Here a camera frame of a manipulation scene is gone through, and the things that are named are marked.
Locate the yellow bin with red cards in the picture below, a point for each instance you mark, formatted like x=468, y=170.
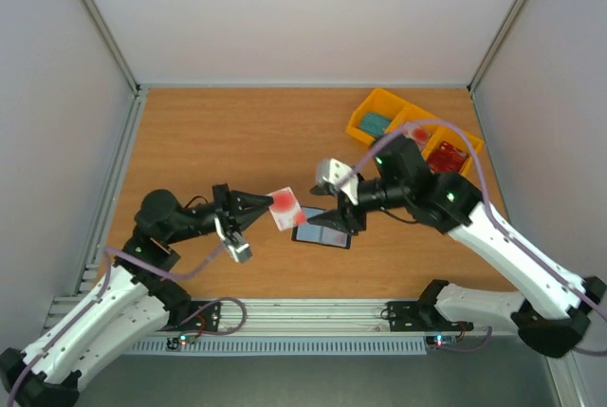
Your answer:
x=475, y=145

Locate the left circuit board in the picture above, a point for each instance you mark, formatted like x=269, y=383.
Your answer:
x=181, y=341

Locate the yellow bin with circle cards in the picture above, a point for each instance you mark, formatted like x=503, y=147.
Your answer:
x=422, y=118

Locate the green card stack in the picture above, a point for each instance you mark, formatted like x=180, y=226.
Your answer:
x=374, y=124

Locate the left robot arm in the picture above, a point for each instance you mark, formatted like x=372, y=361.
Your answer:
x=138, y=294

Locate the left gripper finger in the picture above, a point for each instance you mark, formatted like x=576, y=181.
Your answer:
x=245, y=217
x=246, y=200

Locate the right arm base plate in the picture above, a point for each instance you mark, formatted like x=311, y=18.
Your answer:
x=409, y=316

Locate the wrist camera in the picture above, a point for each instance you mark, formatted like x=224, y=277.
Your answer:
x=234, y=242
x=340, y=176

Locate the grey slotted cable duct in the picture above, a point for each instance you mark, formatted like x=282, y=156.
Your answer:
x=281, y=346

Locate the black card holder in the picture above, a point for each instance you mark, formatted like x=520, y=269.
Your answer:
x=311, y=234

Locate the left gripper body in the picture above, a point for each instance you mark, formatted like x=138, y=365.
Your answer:
x=224, y=207

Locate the red circle card stack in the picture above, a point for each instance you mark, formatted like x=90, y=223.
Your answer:
x=420, y=135

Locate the circuit board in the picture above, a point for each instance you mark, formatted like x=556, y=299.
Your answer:
x=441, y=340
x=181, y=341

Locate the left aluminium rail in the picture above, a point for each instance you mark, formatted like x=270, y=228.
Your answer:
x=110, y=193

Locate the right circuit board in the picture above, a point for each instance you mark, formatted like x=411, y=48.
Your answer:
x=441, y=340

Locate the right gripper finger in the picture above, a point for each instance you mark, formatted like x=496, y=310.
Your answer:
x=331, y=219
x=321, y=189

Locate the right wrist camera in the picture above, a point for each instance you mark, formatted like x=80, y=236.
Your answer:
x=340, y=176

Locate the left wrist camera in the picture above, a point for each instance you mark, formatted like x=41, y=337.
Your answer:
x=234, y=242

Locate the yellow bin with green cards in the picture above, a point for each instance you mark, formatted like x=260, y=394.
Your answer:
x=379, y=100

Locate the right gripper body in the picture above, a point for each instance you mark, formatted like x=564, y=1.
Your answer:
x=349, y=212

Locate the aluminium rail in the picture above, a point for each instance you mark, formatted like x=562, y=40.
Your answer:
x=110, y=193
x=359, y=317

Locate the front aluminium rail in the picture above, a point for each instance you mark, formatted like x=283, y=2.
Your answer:
x=359, y=317

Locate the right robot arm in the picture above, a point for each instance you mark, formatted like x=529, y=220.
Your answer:
x=550, y=307

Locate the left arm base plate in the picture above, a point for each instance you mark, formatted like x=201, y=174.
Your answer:
x=213, y=315

